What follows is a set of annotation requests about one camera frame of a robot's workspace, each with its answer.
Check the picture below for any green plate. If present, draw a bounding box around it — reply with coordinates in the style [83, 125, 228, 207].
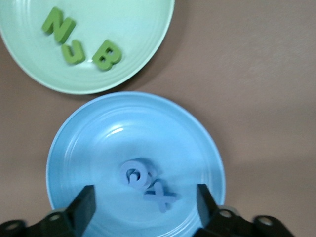
[0, 0, 175, 95]

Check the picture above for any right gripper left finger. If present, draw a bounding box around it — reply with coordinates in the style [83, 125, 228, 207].
[0, 184, 96, 237]

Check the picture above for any brown table cover sheet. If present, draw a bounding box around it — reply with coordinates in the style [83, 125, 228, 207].
[0, 0, 316, 237]

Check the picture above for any green foam letter B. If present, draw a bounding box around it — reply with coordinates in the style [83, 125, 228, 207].
[92, 39, 123, 72]

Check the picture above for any blue foam number six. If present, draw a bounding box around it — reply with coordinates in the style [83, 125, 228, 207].
[134, 158, 162, 188]

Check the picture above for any green foam letter N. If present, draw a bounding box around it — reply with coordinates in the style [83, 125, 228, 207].
[41, 6, 77, 44]

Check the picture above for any green foam letter U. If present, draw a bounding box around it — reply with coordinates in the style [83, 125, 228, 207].
[61, 40, 84, 65]

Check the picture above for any blue plate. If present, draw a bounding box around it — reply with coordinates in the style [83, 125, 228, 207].
[45, 91, 226, 237]

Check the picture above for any blue foam letter X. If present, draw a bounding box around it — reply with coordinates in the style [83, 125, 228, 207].
[143, 184, 178, 213]

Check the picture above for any blue foam letter G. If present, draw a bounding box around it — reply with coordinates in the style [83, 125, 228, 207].
[120, 159, 150, 192]

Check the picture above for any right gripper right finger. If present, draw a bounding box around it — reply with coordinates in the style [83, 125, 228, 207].
[196, 184, 294, 237]

